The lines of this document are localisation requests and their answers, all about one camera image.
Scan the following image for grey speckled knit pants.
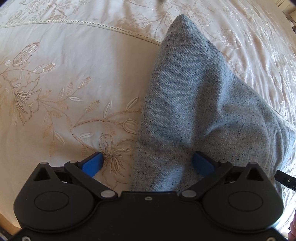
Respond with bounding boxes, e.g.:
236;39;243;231
130;15;295;192

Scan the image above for cream embroidered bedspread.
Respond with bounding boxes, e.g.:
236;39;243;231
1;1;295;236

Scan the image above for person's right hand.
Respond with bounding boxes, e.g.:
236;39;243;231
288;214;296;241

